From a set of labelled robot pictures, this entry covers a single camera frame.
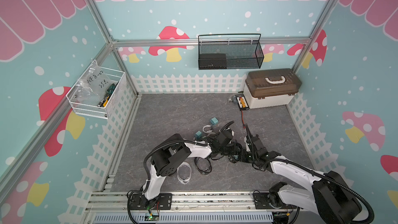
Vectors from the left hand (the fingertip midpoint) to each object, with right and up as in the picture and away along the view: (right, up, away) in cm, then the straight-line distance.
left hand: (239, 153), depth 88 cm
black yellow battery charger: (+8, +30, +24) cm, 39 cm away
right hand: (0, -1, 0) cm, 1 cm away
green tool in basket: (-66, +34, -14) cm, 75 cm away
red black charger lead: (0, +16, -9) cm, 19 cm away
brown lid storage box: (+22, +38, +9) cm, 45 cm away
